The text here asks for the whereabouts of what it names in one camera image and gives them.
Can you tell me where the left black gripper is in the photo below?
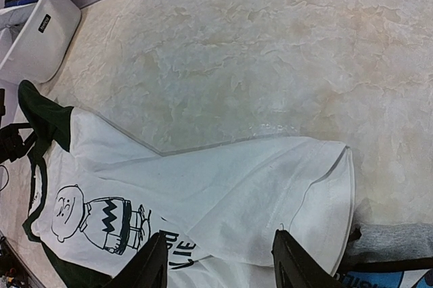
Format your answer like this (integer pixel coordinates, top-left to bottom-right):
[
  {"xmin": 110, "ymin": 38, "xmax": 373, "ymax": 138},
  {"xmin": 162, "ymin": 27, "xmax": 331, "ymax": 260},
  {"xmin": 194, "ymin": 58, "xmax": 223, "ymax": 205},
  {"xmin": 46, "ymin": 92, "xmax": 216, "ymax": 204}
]
[{"xmin": 0, "ymin": 88, "xmax": 38, "ymax": 167}]

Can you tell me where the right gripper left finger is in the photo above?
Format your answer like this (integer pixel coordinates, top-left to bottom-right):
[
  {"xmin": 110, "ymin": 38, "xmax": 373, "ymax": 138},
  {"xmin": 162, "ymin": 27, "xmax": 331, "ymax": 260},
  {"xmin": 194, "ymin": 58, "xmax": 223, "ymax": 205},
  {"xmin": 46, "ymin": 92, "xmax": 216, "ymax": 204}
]
[{"xmin": 104, "ymin": 233, "xmax": 168, "ymax": 288}]

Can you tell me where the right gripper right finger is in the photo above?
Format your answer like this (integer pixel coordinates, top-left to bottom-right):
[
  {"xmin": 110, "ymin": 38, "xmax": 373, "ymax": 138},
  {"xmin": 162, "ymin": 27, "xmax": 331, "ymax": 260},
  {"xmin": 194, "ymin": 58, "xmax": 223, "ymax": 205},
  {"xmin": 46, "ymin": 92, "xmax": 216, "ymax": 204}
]
[{"xmin": 272, "ymin": 230, "xmax": 343, "ymax": 288}]

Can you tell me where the white cloth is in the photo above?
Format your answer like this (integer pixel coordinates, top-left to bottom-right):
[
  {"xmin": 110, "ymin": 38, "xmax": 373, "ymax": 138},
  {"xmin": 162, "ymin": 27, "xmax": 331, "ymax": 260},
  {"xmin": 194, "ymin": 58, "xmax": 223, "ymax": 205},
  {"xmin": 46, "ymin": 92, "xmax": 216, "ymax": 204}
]
[{"xmin": 17, "ymin": 80, "xmax": 356, "ymax": 288}]

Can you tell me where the white laundry basket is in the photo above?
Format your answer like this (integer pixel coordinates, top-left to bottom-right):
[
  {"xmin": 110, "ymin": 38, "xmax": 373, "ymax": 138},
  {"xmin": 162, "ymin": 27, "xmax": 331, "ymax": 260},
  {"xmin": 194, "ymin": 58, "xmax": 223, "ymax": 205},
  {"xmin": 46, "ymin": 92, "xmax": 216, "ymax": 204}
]
[{"xmin": 1, "ymin": 0, "xmax": 82, "ymax": 84}]

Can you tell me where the folded grey garment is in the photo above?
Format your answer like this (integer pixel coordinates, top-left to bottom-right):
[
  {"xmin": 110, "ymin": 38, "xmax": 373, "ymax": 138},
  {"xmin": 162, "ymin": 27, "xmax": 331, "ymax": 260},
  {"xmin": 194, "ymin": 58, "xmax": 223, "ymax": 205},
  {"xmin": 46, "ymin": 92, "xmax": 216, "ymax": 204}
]
[{"xmin": 343, "ymin": 223, "xmax": 432, "ymax": 265}]

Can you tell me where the grey cloth in basket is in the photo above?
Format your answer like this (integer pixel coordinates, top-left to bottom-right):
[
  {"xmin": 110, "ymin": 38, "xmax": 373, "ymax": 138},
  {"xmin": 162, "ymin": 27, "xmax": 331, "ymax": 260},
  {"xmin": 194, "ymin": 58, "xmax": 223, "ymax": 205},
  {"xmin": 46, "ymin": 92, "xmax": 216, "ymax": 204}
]
[{"xmin": 0, "ymin": 3, "xmax": 36, "ymax": 30}]

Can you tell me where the folded black garment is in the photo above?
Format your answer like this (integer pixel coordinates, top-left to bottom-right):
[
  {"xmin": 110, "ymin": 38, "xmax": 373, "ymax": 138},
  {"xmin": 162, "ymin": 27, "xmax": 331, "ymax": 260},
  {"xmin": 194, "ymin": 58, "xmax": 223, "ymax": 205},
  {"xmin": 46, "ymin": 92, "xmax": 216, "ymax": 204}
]
[{"xmin": 334, "ymin": 258, "xmax": 432, "ymax": 288}]

